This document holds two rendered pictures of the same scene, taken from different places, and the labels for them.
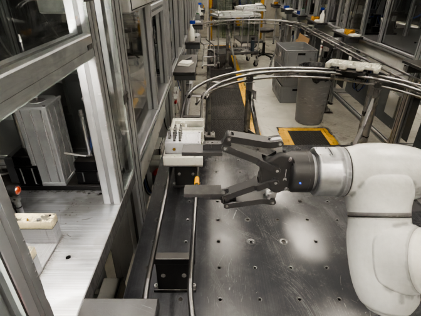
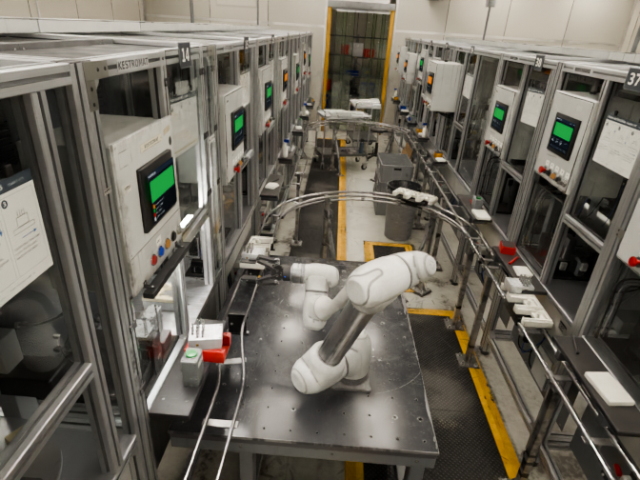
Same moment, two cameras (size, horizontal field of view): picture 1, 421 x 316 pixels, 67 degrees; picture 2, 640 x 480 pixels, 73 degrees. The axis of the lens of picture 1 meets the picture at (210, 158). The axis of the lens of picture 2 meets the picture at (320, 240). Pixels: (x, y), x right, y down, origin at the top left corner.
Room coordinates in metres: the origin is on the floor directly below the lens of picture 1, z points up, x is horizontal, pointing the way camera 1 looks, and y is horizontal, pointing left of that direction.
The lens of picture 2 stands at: (-1.20, -0.34, 2.13)
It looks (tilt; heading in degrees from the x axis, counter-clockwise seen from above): 26 degrees down; 1
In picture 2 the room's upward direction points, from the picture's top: 4 degrees clockwise
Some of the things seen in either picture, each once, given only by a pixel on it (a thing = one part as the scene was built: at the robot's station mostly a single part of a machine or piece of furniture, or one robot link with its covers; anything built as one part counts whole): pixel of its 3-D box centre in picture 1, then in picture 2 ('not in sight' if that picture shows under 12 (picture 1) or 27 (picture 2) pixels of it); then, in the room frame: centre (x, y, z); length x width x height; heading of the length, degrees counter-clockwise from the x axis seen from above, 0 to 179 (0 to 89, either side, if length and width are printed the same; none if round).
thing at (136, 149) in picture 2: not in sight; (118, 197); (0.08, 0.34, 1.60); 0.42 x 0.29 x 0.46; 0
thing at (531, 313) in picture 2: not in sight; (523, 308); (0.79, -1.40, 0.84); 0.37 x 0.14 x 0.10; 0
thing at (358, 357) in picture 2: not in sight; (351, 350); (0.34, -0.48, 0.85); 0.18 x 0.16 x 0.22; 133
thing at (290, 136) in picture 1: (314, 148); (391, 264); (2.70, -1.00, 0.01); 1.00 x 0.55 x 0.01; 0
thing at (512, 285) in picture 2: not in sight; (519, 283); (0.91, -1.40, 0.92); 0.13 x 0.10 x 0.09; 90
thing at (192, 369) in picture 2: not in sight; (190, 366); (0.02, 0.14, 0.97); 0.08 x 0.08 x 0.12; 0
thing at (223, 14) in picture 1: (234, 37); (342, 137); (6.11, -0.44, 0.48); 0.88 x 0.56 x 0.96; 108
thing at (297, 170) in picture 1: (284, 171); (281, 271); (0.49, -0.13, 1.13); 0.09 x 0.07 x 0.08; 90
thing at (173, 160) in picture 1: (186, 144); (257, 254); (1.16, 0.10, 0.84); 0.36 x 0.14 x 0.10; 0
